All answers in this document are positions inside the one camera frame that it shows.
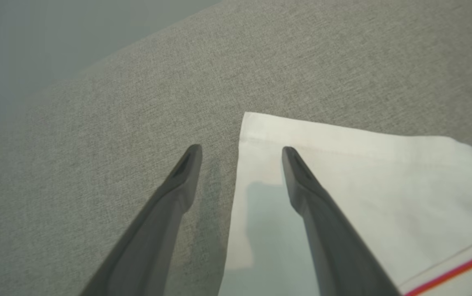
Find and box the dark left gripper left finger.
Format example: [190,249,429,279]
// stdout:
[80,144,203,296]

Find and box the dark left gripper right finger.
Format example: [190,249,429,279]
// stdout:
[282,146,401,296]

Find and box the red jersey black lettering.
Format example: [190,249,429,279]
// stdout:
[218,112,472,296]

